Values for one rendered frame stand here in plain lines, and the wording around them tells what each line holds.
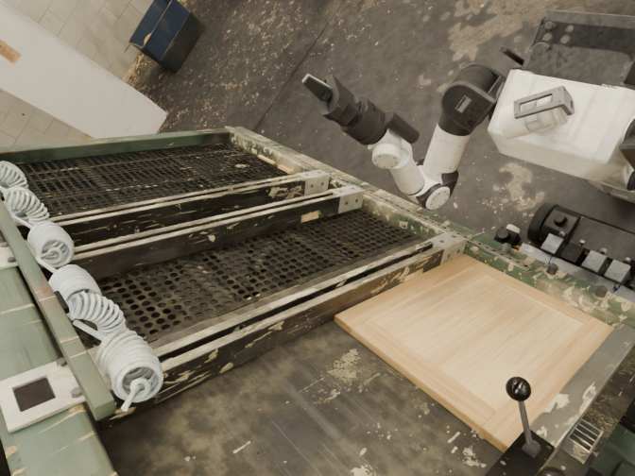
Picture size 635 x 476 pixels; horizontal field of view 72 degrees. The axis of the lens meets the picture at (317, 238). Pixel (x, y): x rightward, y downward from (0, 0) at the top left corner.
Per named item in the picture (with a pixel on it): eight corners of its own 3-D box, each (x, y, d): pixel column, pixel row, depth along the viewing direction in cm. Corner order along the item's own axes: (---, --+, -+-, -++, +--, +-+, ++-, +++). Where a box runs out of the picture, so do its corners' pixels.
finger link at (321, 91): (310, 72, 88) (332, 89, 92) (300, 83, 90) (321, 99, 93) (311, 76, 87) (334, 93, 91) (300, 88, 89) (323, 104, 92)
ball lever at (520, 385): (549, 452, 70) (533, 374, 69) (539, 466, 68) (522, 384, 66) (525, 446, 73) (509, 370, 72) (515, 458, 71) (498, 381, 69)
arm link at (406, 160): (371, 114, 105) (389, 146, 116) (368, 144, 101) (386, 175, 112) (398, 109, 102) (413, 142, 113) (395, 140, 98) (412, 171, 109)
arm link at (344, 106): (335, 63, 94) (372, 93, 101) (307, 95, 99) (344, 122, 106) (348, 93, 86) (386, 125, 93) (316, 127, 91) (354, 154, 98)
